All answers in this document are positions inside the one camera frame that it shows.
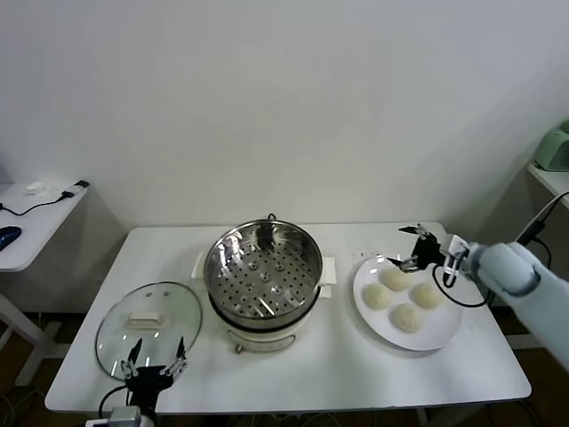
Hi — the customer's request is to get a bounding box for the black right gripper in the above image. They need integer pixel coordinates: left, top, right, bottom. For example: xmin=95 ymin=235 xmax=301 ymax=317
xmin=386 ymin=225 xmax=445 ymax=272

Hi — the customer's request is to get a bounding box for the mint green appliance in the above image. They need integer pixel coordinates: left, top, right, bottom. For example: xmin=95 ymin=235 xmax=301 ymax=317
xmin=533 ymin=119 xmax=569 ymax=173

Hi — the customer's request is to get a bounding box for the black adapter with cable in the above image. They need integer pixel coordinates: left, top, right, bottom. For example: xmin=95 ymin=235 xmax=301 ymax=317
xmin=515 ymin=217 xmax=555 ymax=272

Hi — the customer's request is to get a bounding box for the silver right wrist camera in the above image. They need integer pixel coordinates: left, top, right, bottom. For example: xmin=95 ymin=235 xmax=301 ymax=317
xmin=442 ymin=235 xmax=470 ymax=277

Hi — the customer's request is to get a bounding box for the round glass pot lid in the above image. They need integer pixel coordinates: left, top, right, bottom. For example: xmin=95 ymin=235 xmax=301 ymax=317
xmin=95 ymin=280 xmax=204 ymax=383

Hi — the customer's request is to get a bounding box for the white hanging cable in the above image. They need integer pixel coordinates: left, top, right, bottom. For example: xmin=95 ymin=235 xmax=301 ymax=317
xmin=540 ymin=191 xmax=569 ymax=222

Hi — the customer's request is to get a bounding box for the black right camera cable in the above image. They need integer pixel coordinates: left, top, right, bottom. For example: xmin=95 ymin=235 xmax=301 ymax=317
xmin=431 ymin=262 xmax=493 ymax=309

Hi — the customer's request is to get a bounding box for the white round plate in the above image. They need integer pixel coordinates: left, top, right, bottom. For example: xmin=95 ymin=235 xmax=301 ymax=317
xmin=353 ymin=254 xmax=463 ymax=352

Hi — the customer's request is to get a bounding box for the white floor cable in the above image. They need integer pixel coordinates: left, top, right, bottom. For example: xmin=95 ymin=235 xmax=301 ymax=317
xmin=0 ymin=389 xmax=45 ymax=427

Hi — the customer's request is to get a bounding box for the white side desk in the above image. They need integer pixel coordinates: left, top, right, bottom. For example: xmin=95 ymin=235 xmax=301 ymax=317
xmin=0 ymin=180 xmax=90 ymax=388

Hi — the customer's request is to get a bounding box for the white electric pot base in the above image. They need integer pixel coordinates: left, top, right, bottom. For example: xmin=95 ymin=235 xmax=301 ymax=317
xmin=207 ymin=284 xmax=334 ymax=357

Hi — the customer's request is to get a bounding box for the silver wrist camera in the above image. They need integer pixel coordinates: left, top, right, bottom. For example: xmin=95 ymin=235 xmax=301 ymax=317
xmin=442 ymin=235 xmax=470 ymax=277
xmin=108 ymin=405 xmax=142 ymax=427

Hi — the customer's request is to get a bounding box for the black left camera cable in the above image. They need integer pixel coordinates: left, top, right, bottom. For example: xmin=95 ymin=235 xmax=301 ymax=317
xmin=98 ymin=384 xmax=134 ymax=419

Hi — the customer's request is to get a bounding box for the white steamed baozi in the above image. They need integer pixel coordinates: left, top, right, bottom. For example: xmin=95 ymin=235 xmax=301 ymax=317
xmin=363 ymin=283 xmax=394 ymax=310
xmin=412 ymin=282 xmax=445 ymax=310
xmin=389 ymin=302 xmax=424 ymax=334
xmin=380 ymin=268 xmax=413 ymax=294

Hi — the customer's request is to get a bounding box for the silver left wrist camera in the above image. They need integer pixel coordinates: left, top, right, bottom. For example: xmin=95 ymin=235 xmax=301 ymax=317
xmin=108 ymin=405 xmax=142 ymax=427

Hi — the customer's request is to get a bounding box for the black cable with connectors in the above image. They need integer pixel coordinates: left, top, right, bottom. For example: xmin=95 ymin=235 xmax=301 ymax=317
xmin=0 ymin=180 xmax=90 ymax=217

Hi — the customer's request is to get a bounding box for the white shelf desk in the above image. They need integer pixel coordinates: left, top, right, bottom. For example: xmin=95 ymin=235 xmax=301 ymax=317
xmin=527 ymin=162 xmax=569 ymax=210

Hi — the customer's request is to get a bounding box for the stainless steel steamer basket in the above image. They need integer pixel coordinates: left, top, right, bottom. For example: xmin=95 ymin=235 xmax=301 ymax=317
xmin=190 ymin=220 xmax=338 ymax=326

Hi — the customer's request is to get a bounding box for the black camera cable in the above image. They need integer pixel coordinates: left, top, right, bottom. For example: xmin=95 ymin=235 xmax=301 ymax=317
xmin=98 ymin=384 xmax=134 ymax=419
xmin=431 ymin=262 xmax=493 ymax=309

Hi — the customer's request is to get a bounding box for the blue computer mouse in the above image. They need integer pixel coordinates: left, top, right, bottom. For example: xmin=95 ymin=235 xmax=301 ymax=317
xmin=0 ymin=225 xmax=22 ymax=250

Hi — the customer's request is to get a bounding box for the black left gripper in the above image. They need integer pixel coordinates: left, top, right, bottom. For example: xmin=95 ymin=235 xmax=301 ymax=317
xmin=120 ymin=336 xmax=189 ymax=417

